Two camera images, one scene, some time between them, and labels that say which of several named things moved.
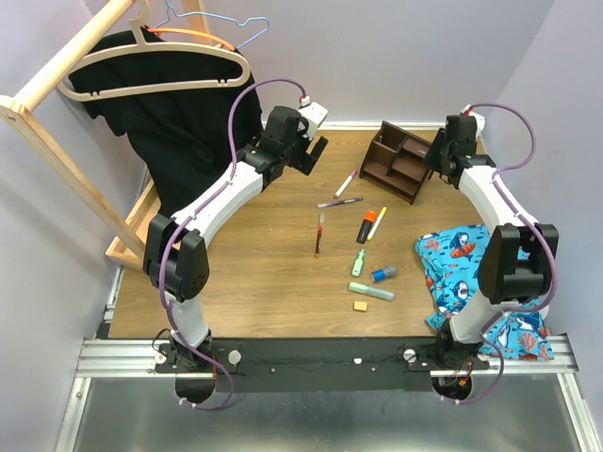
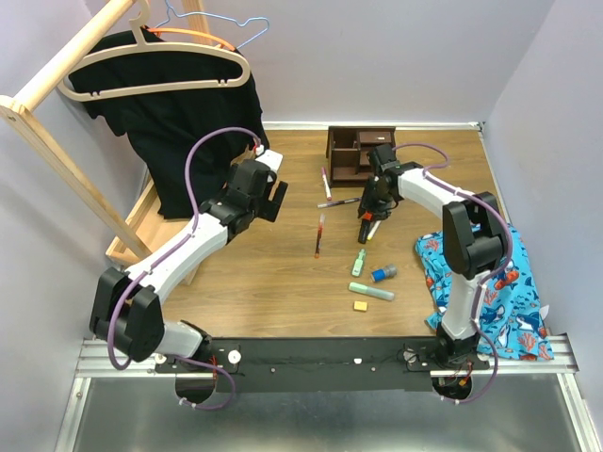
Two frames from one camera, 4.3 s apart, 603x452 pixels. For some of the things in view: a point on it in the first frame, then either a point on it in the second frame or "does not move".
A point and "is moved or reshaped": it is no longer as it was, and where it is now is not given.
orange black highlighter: x=368 y=219 does not move
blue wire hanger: x=217 y=16 does not move
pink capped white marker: x=345 y=184 to x=326 y=184
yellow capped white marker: x=377 y=223 does not move
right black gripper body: x=436 y=153 to x=373 y=201
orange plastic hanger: x=159 y=31 does not move
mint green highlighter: x=370 y=291 does not move
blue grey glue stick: x=379 y=275 does not move
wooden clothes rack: x=16 y=111 does not move
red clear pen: x=320 y=235 does not move
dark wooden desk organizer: x=396 y=161 is moved or reshaped
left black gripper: x=312 y=157 to x=269 y=208
